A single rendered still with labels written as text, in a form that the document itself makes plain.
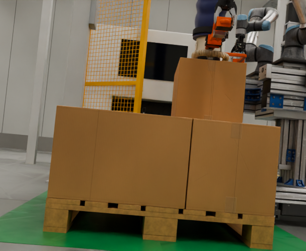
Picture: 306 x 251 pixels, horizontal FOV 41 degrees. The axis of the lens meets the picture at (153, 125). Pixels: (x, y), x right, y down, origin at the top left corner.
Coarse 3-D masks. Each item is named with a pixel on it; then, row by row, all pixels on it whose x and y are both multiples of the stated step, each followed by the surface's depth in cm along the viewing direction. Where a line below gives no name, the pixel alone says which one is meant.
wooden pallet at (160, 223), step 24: (48, 216) 173; (72, 216) 201; (144, 216) 180; (168, 216) 176; (192, 216) 177; (216, 216) 177; (240, 216) 181; (264, 216) 179; (168, 240) 176; (264, 240) 178
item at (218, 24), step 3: (219, 18) 209; (222, 18) 209; (225, 18) 209; (228, 18) 209; (219, 21) 209; (216, 24) 209; (219, 24) 208; (222, 24) 208; (225, 24) 208; (228, 24) 208; (216, 27) 212; (219, 27) 211; (222, 27) 211; (225, 27) 210; (228, 27) 210; (219, 30) 216; (222, 30) 216; (225, 30) 215
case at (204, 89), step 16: (192, 64) 241; (208, 64) 241; (224, 64) 241; (240, 64) 241; (176, 80) 259; (192, 80) 241; (208, 80) 241; (224, 80) 241; (240, 80) 241; (176, 96) 242; (192, 96) 240; (208, 96) 240; (224, 96) 240; (240, 96) 240; (176, 112) 240; (192, 112) 240; (208, 112) 240; (224, 112) 240; (240, 112) 240
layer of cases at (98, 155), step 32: (64, 128) 175; (96, 128) 176; (128, 128) 177; (160, 128) 178; (192, 128) 179; (224, 128) 180; (256, 128) 180; (64, 160) 175; (96, 160) 176; (128, 160) 176; (160, 160) 177; (192, 160) 178; (224, 160) 179; (256, 160) 180; (64, 192) 174; (96, 192) 175; (128, 192) 176; (160, 192) 177; (192, 192) 177; (224, 192) 178; (256, 192) 179
